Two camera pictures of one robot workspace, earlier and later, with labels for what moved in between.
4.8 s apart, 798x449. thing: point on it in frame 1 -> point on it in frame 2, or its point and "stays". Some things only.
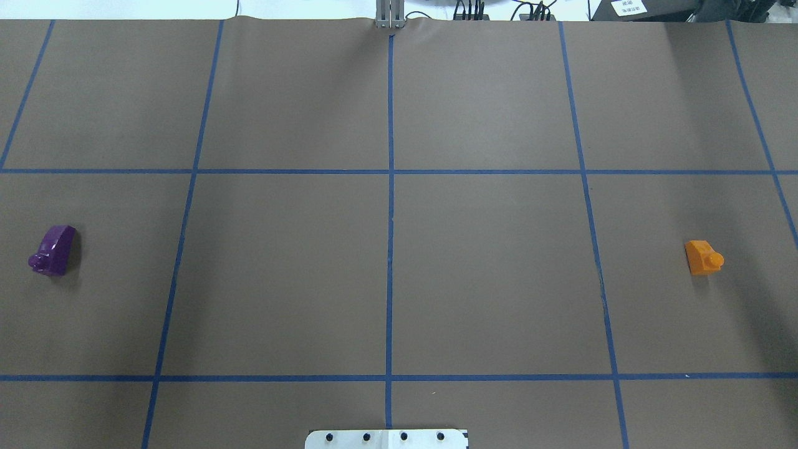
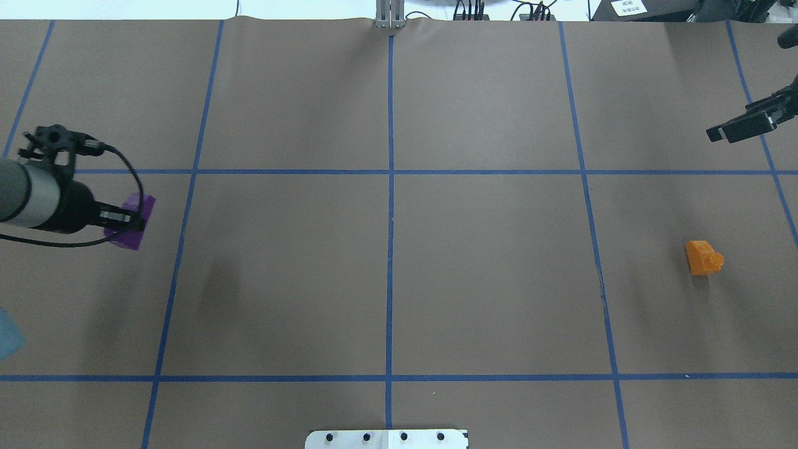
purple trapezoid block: [54, 251] -> [131, 240]
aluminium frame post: [390, 14] stays
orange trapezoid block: [702, 258] stays
